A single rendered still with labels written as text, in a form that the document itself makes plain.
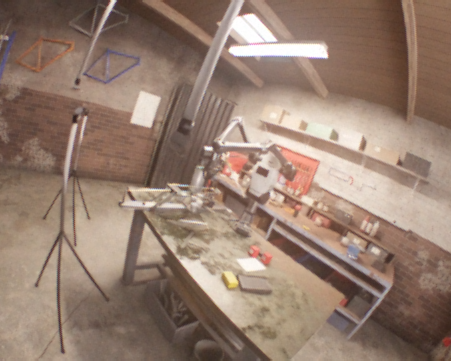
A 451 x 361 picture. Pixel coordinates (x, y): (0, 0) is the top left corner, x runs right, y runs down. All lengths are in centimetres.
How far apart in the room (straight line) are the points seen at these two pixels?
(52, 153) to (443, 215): 571
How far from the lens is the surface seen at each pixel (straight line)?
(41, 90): 386
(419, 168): 284
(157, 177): 405
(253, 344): 83
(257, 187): 212
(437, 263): 323
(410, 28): 190
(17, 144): 404
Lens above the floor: 148
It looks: 12 degrees down
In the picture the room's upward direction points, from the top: 21 degrees clockwise
